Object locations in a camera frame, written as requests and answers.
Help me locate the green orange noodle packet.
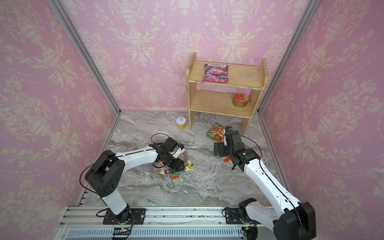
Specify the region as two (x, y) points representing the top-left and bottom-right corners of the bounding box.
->
(206, 123), (225, 143)

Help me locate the pink snack packet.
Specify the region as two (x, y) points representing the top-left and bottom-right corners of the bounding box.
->
(203, 64), (229, 83)

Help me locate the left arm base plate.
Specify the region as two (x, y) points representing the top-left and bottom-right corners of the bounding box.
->
(103, 208), (146, 225)

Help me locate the aluminium front rail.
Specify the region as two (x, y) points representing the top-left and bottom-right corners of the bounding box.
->
(54, 206), (275, 240)

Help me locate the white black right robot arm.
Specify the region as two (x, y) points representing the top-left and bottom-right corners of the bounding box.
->
(214, 127), (317, 240)

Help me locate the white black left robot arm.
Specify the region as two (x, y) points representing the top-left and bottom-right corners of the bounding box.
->
(85, 144), (185, 224)

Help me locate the red-lidded gold tin can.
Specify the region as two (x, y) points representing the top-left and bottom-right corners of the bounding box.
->
(232, 93), (249, 108)

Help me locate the yellow key tag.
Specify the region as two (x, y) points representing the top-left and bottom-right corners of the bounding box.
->
(185, 160), (194, 172)

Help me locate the wooden two-tier shelf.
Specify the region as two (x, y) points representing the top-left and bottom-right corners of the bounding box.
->
(186, 52), (269, 135)

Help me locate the white-lidded yellow can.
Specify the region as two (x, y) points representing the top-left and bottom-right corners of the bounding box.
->
(176, 117), (187, 130)

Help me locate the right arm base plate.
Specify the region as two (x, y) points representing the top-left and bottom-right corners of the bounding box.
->
(222, 207), (257, 226)

